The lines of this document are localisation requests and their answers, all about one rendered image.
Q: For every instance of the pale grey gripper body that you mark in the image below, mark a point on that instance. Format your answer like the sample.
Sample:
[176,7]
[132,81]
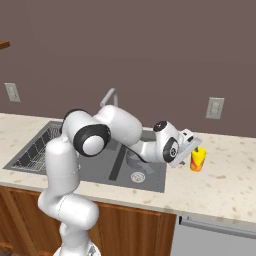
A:
[185,153]

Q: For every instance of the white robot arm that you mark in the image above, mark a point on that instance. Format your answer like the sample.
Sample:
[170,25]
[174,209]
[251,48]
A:
[63,173]

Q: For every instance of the grey double basin sink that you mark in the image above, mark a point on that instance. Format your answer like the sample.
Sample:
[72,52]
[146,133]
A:
[100,166]

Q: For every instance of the grey dishwasher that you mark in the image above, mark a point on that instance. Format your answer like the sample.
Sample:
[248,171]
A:
[213,241]

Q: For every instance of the brown wooden cupboard door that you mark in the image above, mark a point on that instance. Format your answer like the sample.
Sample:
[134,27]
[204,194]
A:
[16,226]
[130,233]

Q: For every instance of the grey curved tap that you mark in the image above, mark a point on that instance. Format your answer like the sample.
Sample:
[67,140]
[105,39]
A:
[112,94]

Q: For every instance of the brown wooden shelf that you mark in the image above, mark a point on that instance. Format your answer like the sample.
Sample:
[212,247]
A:
[4,44]

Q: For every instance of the grey wall socket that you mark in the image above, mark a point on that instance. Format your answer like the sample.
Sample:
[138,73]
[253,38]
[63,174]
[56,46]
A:
[215,108]
[12,92]

